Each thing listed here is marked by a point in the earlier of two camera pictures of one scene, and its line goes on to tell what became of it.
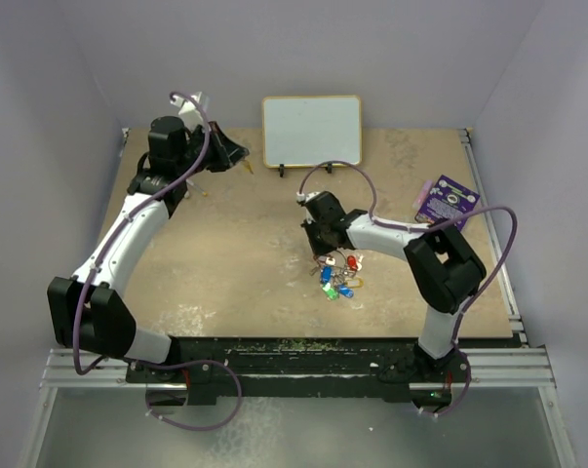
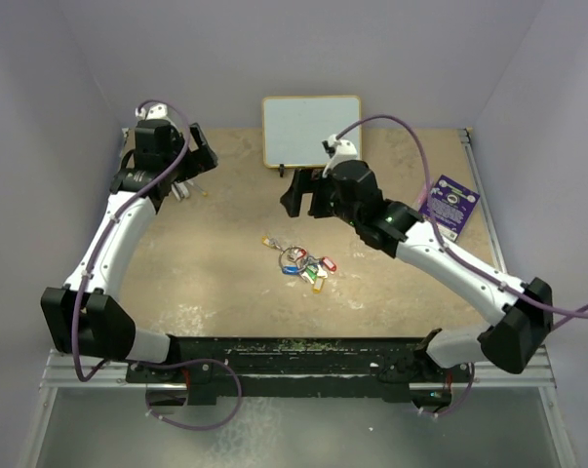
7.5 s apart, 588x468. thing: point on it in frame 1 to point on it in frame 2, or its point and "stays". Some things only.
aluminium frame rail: x=109 y=372 stays
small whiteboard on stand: x=311 y=131 stays
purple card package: x=447 y=199 stays
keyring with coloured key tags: x=338 y=274 to x=295 y=260
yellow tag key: x=248 y=167 to x=267 y=240
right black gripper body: x=318 y=239 to x=324 y=200
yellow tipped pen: x=200 y=188 stays
